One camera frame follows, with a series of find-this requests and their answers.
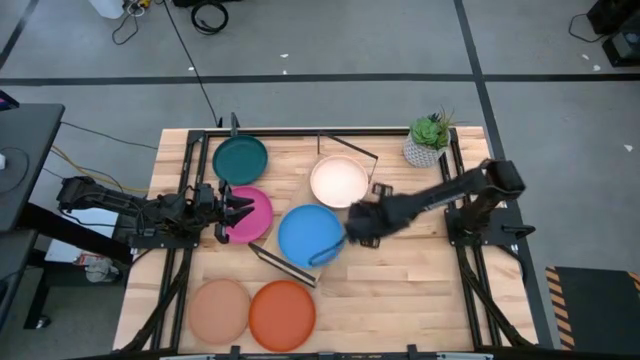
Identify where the pale pink plate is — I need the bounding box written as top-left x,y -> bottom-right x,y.
309,154 -> 370,210

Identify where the tan plate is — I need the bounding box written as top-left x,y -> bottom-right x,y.
187,278 -> 251,346

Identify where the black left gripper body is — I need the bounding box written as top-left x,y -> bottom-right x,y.
192,180 -> 232,245

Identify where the blue plate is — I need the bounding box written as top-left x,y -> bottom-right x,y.
277,203 -> 346,270

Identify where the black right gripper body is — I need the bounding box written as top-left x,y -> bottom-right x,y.
343,182 -> 402,249

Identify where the long black floor cable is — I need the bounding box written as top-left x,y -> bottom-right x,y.
162,0 -> 222,127

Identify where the black equipment case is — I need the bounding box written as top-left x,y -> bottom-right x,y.
585,0 -> 640,69

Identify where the orange plate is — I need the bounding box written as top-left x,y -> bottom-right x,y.
248,279 -> 317,353

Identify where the black desk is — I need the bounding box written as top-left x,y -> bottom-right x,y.
0,102 -> 132,331

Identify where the coiled black cable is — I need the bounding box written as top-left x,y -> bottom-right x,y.
189,0 -> 230,36

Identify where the yellow cable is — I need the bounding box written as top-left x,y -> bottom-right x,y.
49,144 -> 151,194

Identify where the black mat with hazard stripes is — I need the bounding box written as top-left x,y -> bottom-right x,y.
544,265 -> 640,354

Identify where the dark teal plate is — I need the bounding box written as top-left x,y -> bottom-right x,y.
212,134 -> 269,187

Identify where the succulent in white patterned pot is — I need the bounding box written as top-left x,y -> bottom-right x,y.
402,107 -> 459,169

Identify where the black aluminium table frame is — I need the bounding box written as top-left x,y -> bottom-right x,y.
119,112 -> 556,360

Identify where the white bucket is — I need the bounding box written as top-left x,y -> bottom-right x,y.
88,0 -> 125,20

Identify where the magenta plate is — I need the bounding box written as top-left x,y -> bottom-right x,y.
222,185 -> 275,245

